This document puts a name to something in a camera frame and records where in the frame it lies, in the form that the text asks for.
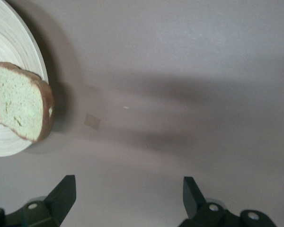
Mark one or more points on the brown tape square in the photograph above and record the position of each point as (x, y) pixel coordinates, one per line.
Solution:
(92, 121)

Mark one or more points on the brown bread slice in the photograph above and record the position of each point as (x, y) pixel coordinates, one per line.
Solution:
(19, 99)

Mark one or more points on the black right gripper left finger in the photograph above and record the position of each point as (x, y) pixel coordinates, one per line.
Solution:
(59, 201)

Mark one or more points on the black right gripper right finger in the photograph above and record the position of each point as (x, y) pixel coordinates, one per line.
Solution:
(194, 203)

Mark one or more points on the round wooden plate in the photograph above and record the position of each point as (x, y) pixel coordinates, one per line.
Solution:
(9, 35)

